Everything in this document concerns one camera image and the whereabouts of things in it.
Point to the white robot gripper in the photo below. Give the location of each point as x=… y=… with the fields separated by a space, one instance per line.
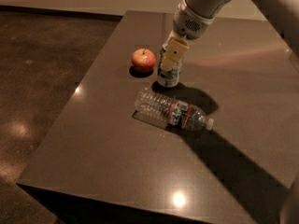
x=189 y=24

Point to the green 7up soda can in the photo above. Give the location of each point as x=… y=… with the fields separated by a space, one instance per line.
x=168 y=79

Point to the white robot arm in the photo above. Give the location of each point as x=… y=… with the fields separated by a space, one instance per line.
x=283 y=15

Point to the red apple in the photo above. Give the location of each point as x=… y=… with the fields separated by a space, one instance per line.
x=143 y=61

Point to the clear plastic water bottle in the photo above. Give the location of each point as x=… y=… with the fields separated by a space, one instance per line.
x=161 y=108

